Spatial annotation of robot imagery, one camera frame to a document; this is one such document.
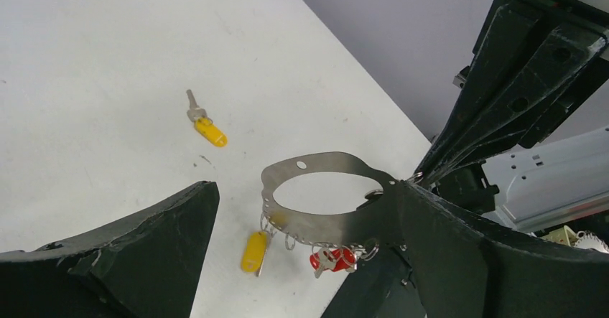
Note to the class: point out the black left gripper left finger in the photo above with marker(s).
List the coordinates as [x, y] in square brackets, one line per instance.
[147, 264]

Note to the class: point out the yellow perforated basket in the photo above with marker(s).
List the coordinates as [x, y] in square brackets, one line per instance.
[582, 239]

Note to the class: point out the key with yellow tag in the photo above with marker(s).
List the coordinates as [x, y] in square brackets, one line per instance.
[203, 124]
[256, 248]

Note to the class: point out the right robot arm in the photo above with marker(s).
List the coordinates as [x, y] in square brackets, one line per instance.
[531, 189]

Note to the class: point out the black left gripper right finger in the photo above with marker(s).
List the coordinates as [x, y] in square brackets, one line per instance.
[458, 264]

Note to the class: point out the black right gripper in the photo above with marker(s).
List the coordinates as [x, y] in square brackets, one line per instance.
[535, 62]

